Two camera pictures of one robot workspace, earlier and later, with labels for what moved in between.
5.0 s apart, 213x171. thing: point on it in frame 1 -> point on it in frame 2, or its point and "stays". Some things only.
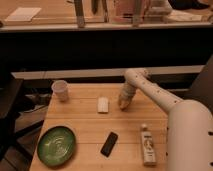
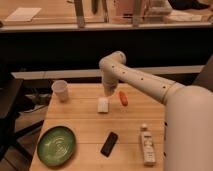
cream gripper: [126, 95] -> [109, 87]
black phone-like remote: [109, 144] stays
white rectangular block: [102, 104] stays
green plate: [56, 146] stays
